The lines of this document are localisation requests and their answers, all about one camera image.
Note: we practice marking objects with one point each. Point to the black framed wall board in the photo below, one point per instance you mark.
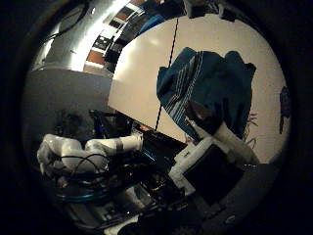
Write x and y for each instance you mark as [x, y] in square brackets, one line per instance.
[102, 42]

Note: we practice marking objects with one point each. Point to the orange wall panel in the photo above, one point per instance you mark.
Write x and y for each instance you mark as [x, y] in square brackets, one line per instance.
[96, 57]

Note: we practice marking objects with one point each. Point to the person with dark hair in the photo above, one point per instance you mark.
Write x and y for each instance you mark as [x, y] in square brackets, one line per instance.
[70, 123]

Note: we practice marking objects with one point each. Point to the blue striped fringed cloth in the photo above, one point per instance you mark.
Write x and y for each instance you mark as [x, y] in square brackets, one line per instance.
[208, 81]

